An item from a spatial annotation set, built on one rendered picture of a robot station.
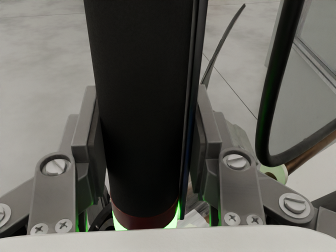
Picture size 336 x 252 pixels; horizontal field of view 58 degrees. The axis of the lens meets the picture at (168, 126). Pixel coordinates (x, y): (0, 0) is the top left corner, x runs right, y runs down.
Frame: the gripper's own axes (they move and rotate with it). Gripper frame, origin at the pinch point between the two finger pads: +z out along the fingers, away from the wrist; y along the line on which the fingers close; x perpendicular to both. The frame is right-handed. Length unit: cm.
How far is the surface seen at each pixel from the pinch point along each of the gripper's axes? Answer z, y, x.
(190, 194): 24.5, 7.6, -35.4
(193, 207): 21.6, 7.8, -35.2
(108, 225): 11.8, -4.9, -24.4
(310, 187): 21.3, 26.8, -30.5
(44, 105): 215, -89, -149
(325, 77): 91, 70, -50
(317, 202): 6.7, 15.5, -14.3
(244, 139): 37, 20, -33
